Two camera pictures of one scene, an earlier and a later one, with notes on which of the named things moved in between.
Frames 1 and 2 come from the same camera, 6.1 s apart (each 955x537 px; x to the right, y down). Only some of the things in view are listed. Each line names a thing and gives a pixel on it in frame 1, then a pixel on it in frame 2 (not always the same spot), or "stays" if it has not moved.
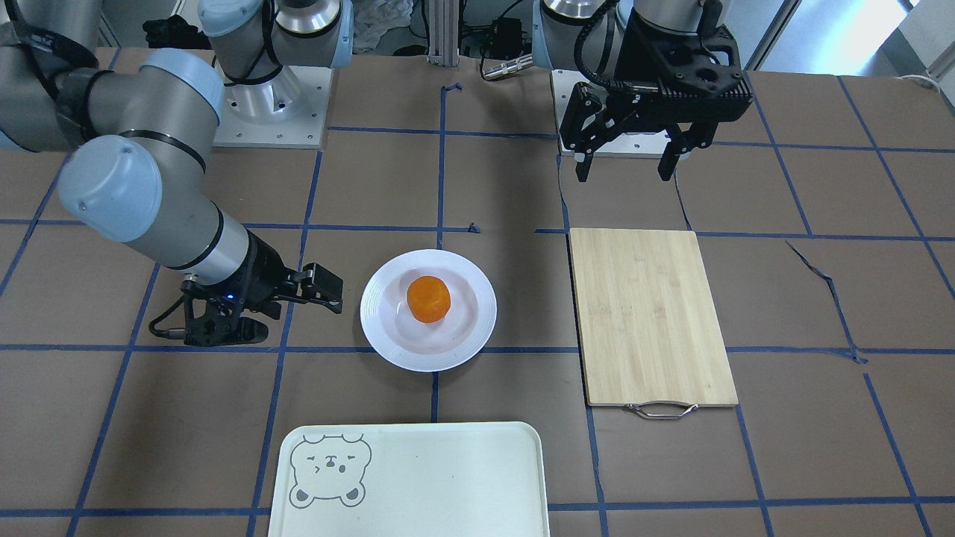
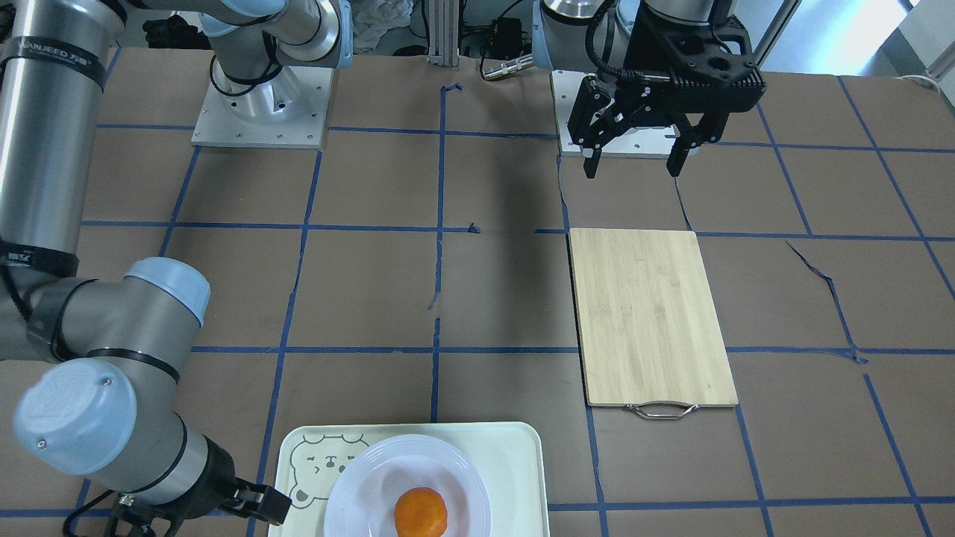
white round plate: x=398 y=335 to x=363 y=502
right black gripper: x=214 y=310 to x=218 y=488
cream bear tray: x=474 y=479 stays
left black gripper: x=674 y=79 stays
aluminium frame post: x=443 y=22 stays
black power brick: x=506 y=38 stays
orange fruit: x=428 y=298 to x=420 y=512
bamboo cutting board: x=649 y=327 stays
